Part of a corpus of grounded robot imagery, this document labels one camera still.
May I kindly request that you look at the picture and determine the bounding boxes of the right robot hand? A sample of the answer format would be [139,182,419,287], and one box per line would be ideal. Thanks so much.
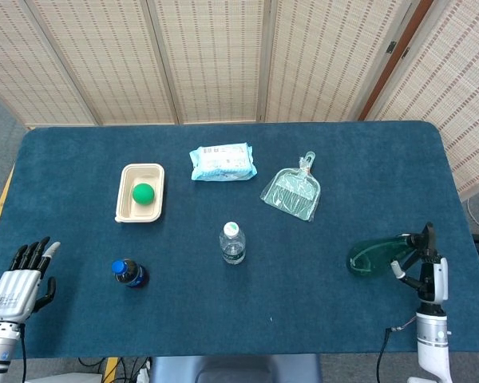
[390,249,450,304]

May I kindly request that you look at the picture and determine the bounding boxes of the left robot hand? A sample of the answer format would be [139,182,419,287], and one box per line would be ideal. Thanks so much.
[0,236,61,323]

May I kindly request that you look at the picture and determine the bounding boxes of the green spray bottle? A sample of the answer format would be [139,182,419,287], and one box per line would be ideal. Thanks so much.
[346,222,436,277]

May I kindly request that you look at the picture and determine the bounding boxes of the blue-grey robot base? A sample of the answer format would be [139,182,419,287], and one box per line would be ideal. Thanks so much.
[149,353,323,383]

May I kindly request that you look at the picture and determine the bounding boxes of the small Pepsi cola bottle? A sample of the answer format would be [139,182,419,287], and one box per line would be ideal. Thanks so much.
[111,258,150,290]

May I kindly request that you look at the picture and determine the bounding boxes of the clear water bottle green label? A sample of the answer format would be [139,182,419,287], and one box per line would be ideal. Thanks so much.
[219,220,247,265]

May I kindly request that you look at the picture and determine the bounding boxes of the white box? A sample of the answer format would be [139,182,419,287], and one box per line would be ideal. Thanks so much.
[27,371,105,383]

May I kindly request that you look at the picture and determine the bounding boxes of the beige rectangular food container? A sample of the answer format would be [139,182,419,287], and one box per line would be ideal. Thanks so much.
[114,163,168,223]

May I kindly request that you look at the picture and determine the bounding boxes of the green ball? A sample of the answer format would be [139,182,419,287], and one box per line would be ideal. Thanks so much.
[132,183,156,206]

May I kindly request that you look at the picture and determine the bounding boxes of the mint dustpan brush set wrapped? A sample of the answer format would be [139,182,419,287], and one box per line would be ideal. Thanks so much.
[260,151,322,223]

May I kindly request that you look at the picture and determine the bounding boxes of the narrow bamboo folding screen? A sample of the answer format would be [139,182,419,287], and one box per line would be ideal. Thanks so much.
[365,0,479,200]

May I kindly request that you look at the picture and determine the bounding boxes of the blue felt table cover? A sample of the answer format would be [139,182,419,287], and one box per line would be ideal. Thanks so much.
[0,120,479,360]

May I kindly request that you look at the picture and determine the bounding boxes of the blue wet wipes pack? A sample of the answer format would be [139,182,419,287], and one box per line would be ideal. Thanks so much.
[188,144,259,182]

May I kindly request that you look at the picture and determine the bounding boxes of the wide bamboo folding screen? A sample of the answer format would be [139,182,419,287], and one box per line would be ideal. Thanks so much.
[0,0,424,128]

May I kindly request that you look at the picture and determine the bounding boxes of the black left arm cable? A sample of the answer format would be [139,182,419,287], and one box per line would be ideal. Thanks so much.
[18,325,28,383]

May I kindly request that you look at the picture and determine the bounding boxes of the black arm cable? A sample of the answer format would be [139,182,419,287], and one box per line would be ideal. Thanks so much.
[376,317,420,383]
[18,325,28,383]

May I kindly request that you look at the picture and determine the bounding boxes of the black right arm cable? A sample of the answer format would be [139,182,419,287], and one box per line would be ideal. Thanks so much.
[376,317,420,383]

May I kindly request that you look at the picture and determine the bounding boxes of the black floor cables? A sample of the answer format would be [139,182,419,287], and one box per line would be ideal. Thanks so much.
[77,357,151,383]

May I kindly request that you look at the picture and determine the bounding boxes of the brown wooden post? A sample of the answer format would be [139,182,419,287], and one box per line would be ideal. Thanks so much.
[358,0,435,120]

